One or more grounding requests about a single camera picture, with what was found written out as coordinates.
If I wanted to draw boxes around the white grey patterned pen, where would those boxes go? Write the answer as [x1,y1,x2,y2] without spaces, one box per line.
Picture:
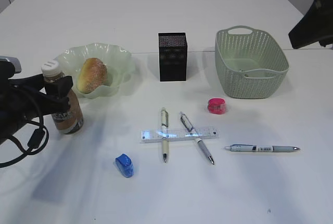
[180,112,215,165]

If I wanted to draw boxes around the pink pencil sharpener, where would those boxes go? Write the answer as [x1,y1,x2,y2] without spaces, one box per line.
[207,98,227,115]

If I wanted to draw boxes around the blue silver left wrist camera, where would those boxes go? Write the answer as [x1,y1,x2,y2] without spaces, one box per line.
[1,56,22,74]

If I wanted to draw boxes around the green wavy glass plate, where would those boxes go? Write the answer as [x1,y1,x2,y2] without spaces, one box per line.
[55,43,135,99]

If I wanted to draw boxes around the clear plastic ruler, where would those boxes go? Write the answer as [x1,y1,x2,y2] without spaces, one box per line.
[140,126,219,143]

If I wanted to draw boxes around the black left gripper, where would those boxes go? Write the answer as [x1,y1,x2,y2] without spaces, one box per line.
[1,61,73,143]

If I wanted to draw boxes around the green plastic woven basket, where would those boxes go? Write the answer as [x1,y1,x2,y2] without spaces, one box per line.
[215,25,289,99]

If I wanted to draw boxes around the grey blue gel pen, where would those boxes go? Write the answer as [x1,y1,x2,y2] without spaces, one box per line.
[224,144,301,153]

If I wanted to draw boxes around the black mesh pen holder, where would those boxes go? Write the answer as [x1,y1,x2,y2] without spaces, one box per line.
[158,32,188,82]

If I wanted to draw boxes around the blue pencil sharpener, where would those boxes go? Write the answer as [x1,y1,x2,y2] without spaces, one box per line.
[115,154,134,178]

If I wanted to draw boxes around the beige barrel pen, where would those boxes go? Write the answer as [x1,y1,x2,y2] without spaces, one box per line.
[161,107,169,163]

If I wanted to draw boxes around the sugared bread roll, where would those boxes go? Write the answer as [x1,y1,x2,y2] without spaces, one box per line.
[77,58,107,94]

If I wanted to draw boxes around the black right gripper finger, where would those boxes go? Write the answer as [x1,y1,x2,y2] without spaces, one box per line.
[288,0,332,49]

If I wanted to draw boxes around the brown coffee drink bottle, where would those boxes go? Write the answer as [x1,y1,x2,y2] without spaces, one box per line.
[41,60,84,135]

